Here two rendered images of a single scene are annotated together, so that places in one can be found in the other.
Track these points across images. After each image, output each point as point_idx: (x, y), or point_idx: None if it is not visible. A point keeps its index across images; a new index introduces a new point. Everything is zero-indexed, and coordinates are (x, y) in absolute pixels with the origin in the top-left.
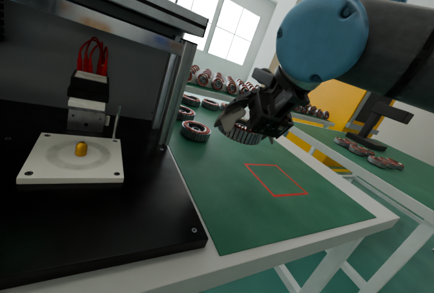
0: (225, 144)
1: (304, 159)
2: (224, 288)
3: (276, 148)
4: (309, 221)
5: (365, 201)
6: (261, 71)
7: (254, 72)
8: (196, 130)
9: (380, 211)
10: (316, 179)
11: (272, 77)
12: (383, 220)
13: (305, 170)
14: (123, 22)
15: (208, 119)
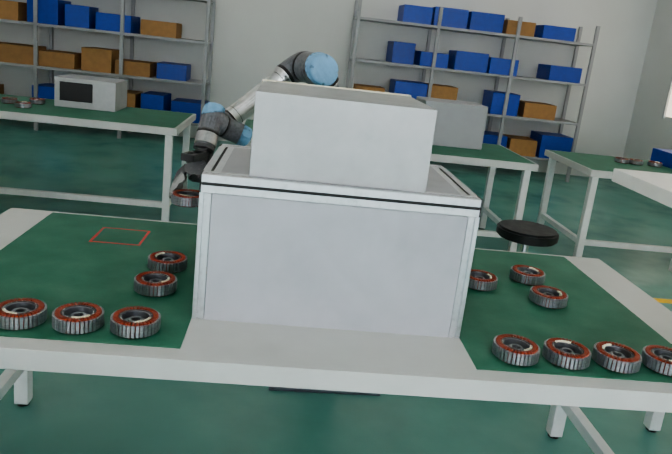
0: (131, 259)
1: (0, 240)
2: (67, 443)
3: (25, 252)
4: (142, 222)
5: (24, 216)
6: (200, 154)
7: (195, 158)
8: (175, 253)
9: (29, 212)
10: (51, 229)
11: (207, 153)
12: (48, 211)
13: (44, 234)
14: None
15: (93, 290)
